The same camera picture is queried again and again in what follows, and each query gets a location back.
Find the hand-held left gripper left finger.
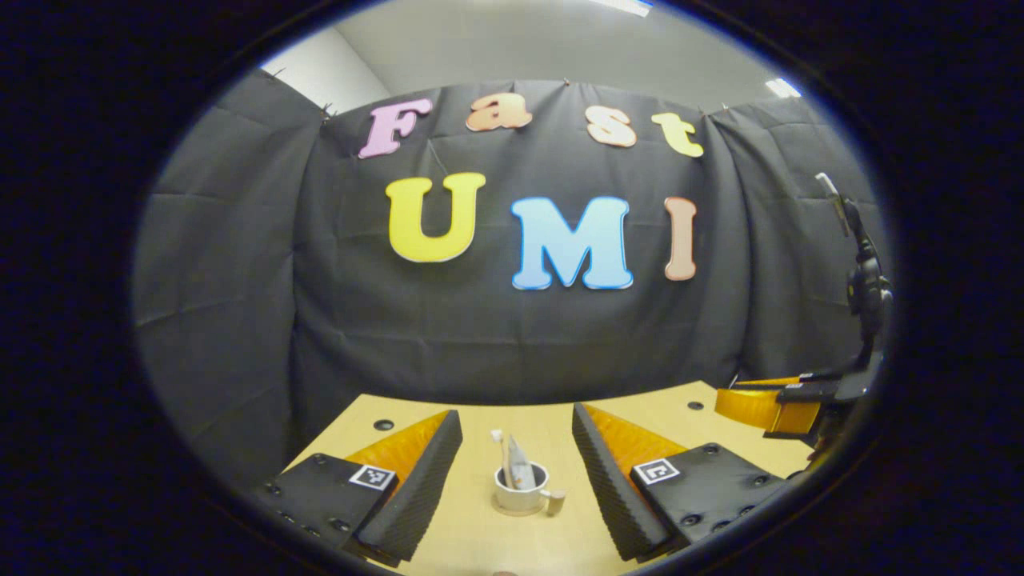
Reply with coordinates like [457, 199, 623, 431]
[254, 410, 463, 565]

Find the white toothpaste tube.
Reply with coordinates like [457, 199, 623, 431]
[507, 434, 537, 490]

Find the black backdrop cloth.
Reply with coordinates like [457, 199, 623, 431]
[132, 68, 893, 489]

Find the white cup with wooden handle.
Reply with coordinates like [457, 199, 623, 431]
[492, 461, 566, 518]

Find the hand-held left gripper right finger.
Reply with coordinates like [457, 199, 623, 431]
[571, 402, 789, 562]

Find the light wooden desktop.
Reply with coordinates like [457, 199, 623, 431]
[284, 381, 813, 576]

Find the wooden toothbrush with white bristles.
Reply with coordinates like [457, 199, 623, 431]
[490, 430, 514, 490]

